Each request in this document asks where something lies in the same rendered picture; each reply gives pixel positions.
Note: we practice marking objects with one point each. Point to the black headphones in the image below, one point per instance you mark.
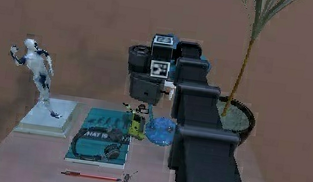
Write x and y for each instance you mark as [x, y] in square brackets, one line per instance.
[111, 151]

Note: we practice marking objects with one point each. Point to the red pen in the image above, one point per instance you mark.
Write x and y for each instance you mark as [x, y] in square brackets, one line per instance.
[93, 176]

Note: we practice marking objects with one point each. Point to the palm plant in black pot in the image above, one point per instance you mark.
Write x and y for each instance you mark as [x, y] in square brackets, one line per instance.
[236, 118]

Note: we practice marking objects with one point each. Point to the small dark spidery object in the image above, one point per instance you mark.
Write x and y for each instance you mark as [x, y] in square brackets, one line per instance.
[126, 180]

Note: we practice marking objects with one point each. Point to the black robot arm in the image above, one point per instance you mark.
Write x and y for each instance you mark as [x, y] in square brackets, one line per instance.
[202, 159]

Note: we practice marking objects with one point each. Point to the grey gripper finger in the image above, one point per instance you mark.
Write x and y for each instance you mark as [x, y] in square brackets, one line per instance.
[128, 106]
[142, 108]

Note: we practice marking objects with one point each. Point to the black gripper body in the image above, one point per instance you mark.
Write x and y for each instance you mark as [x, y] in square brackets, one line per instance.
[143, 87]

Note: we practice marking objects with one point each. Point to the yellow-green small toy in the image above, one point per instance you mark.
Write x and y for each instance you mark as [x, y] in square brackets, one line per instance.
[136, 127]

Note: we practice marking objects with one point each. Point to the teal book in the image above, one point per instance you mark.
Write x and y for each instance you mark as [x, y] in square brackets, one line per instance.
[100, 118]

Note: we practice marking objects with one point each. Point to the white runner statue on base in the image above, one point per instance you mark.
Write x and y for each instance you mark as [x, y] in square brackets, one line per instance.
[38, 70]

